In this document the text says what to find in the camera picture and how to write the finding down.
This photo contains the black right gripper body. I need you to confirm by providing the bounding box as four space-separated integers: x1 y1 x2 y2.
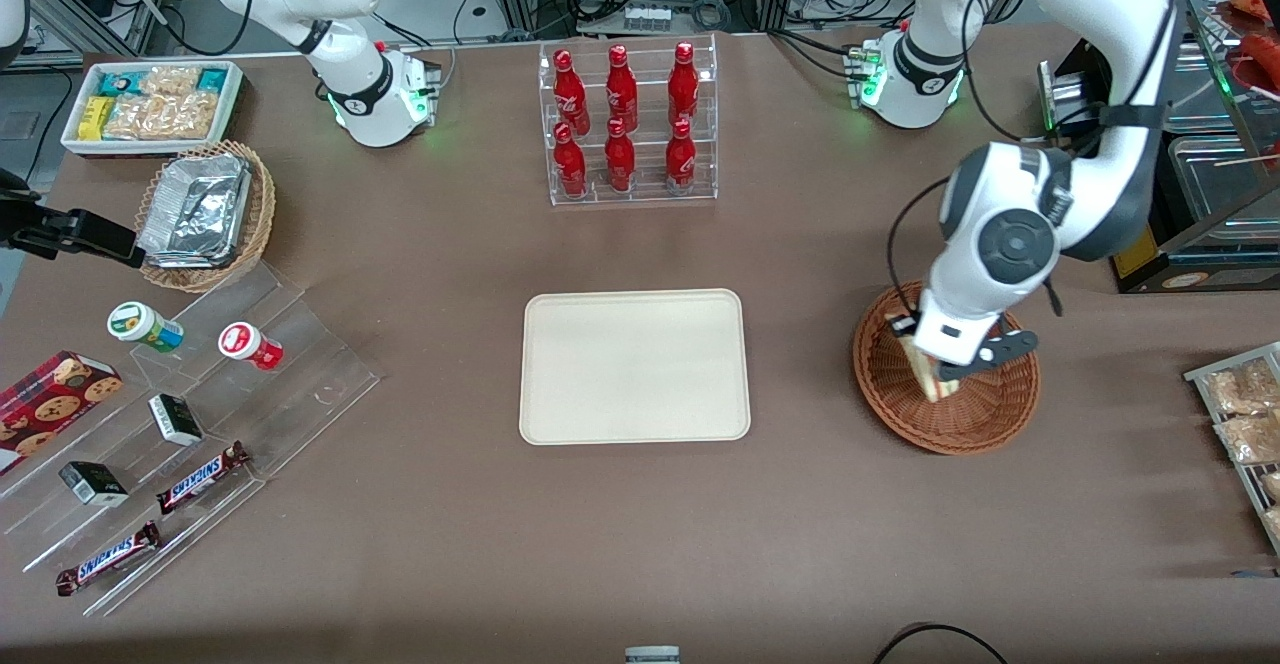
0 169 63 257

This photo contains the white snack bin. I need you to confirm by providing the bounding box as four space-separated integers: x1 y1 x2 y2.
62 61 244 157

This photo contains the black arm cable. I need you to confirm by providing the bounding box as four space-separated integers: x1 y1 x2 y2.
885 176 961 317

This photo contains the red cola bottle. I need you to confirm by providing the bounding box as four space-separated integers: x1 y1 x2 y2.
605 44 639 133
553 49 591 137
668 41 700 127
665 117 697 190
554 122 588 197
604 118 637 193

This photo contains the clear acrylic tiered stand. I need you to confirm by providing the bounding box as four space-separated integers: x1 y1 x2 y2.
0 259 383 617

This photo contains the aluminium foil container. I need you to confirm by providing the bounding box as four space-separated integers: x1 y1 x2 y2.
138 154 251 267

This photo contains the red lidded yogurt cup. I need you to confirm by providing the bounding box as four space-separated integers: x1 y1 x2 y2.
218 322 283 371

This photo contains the black table cable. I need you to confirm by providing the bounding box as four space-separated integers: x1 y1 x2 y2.
873 622 1009 664

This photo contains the small black carton box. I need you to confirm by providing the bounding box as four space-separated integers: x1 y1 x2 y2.
58 461 129 507
148 394 204 446

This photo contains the red tartan cookie box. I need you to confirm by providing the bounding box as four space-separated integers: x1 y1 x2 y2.
0 351 123 475

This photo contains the brown wicker basket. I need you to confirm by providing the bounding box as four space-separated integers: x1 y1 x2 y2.
852 282 1041 455

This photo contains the clear acrylic bottle rack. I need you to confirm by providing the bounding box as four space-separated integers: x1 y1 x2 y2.
538 34 719 207

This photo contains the Snickers chocolate bar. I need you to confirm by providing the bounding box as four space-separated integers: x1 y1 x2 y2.
55 521 163 597
157 441 251 515

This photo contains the metal wire snack tray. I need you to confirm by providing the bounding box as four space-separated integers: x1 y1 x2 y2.
1183 341 1280 557

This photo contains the clear rice cracker pack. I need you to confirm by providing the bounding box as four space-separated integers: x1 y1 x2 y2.
105 94 171 140
165 92 221 140
140 66 201 97

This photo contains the cream plastic tray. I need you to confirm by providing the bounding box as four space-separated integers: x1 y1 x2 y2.
519 289 752 446

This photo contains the light wicker basket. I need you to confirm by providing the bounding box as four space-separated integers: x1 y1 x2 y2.
135 141 276 293

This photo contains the triangle sandwich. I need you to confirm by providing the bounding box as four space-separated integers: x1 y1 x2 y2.
897 332 963 403

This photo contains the glass hot food display case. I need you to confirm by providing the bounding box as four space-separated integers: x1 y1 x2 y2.
1110 0 1280 295

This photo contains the green lidded sunflower cup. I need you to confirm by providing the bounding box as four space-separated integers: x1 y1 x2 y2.
108 302 184 353

